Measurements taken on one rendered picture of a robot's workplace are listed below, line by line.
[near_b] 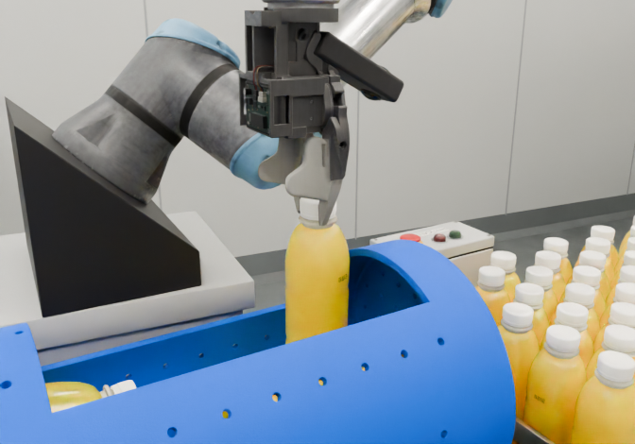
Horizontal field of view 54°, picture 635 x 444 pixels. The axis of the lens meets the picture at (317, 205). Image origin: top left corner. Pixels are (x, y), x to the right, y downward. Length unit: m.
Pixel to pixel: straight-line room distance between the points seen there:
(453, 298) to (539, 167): 3.91
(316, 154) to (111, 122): 0.32
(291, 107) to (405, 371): 0.26
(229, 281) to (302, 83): 0.32
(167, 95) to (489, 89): 3.41
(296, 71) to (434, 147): 3.36
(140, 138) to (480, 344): 0.48
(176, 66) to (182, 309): 0.31
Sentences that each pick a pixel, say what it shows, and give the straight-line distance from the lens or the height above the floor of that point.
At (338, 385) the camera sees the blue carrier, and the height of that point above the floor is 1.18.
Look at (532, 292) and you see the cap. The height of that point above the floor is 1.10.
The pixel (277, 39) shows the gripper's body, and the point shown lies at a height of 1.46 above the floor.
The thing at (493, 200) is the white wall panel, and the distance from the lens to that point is 4.34.
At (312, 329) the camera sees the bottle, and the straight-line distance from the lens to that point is 0.68.
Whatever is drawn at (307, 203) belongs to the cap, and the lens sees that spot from 0.64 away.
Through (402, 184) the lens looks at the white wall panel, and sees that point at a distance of 3.87.
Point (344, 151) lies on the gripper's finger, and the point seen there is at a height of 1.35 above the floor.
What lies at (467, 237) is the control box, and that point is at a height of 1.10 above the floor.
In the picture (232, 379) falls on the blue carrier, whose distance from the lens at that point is 0.51.
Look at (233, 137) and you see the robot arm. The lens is 0.78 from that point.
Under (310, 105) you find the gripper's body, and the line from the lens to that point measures 0.59.
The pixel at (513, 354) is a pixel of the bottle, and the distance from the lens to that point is 0.87.
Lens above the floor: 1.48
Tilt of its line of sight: 18 degrees down
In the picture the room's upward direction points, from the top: straight up
